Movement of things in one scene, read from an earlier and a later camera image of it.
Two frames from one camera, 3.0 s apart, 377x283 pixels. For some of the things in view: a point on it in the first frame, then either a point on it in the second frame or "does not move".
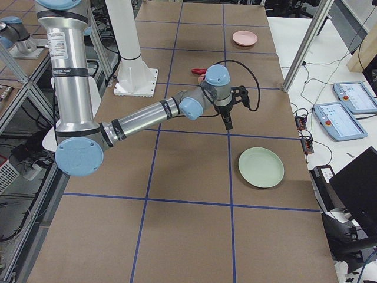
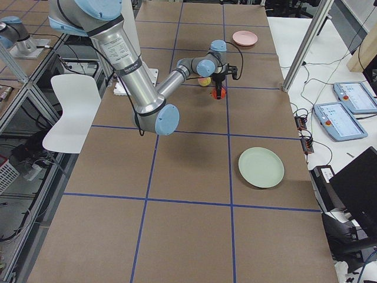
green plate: (261, 167) does not move
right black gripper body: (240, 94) → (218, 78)
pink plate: (244, 38) does not move
